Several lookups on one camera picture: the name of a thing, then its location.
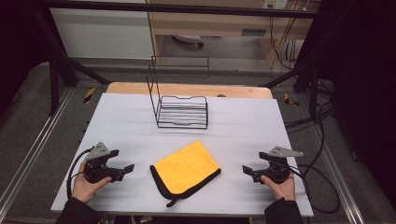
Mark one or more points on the white cabinet panel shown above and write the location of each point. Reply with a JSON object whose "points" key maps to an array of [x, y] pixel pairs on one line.
{"points": [[102, 34]]}

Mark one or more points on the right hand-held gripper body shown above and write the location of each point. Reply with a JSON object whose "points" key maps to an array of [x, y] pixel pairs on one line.
{"points": [[278, 172]]}

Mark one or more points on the light wooden desk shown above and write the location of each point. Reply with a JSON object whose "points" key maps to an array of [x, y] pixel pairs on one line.
{"points": [[211, 26]]}

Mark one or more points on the aluminium floor rail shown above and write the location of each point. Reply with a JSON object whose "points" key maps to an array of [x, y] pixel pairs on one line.
{"points": [[337, 174], [37, 141]]}

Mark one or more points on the black metal frame bar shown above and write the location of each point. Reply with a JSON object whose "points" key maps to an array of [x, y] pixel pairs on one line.
{"points": [[186, 8]]}

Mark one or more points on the yellow black tape marker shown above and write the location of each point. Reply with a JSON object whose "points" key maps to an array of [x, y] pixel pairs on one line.
{"points": [[290, 100], [89, 95]]}

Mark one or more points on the white chair base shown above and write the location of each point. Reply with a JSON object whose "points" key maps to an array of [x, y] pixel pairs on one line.
{"points": [[188, 39]]}

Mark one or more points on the white power strip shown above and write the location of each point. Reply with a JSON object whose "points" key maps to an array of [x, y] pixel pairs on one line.
{"points": [[275, 3]]}

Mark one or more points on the yellow cloth with black trim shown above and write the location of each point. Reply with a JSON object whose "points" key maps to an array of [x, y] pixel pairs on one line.
{"points": [[186, 168]]}

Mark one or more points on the person's left hand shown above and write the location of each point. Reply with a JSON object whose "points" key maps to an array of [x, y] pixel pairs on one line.
{"points": [[83, 188]]}

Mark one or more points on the black metal frame leg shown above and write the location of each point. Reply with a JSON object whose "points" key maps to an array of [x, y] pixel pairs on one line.
{"points": [[313, 93], [54, 84]]}

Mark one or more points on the person's right hand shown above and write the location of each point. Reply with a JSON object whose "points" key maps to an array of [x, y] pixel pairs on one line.
{"points": [[285, 189]]}

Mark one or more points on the wooden table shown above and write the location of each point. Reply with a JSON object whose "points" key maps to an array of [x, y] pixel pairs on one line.
{"points": [[186, 89]]}

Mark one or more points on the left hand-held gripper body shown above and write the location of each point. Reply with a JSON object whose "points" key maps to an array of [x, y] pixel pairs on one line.
{"points": [[95, 169]]}

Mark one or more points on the dark curtain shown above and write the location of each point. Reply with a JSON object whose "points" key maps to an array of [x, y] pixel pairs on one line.
{"points": [[18, 46], [364, 93]]}

